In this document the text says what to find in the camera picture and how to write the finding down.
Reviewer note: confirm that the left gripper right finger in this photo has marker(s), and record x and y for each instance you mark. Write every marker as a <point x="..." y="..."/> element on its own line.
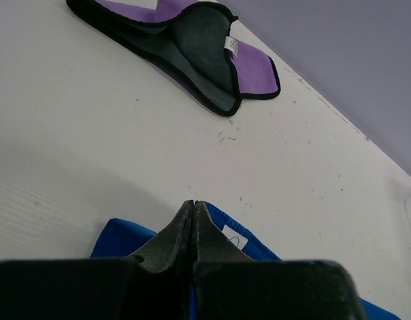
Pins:
<point x="227" y="284"/>

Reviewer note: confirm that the purple and grey towel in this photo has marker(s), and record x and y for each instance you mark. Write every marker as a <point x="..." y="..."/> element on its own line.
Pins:
<point x="191" y="42"/>

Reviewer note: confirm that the blue towel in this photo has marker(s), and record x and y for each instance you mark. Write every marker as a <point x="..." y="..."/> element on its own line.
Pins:
<point x="121" y="237"/>

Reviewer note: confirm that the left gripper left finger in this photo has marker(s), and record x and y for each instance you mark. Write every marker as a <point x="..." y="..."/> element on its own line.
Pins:
<point x="150" y="283"/>

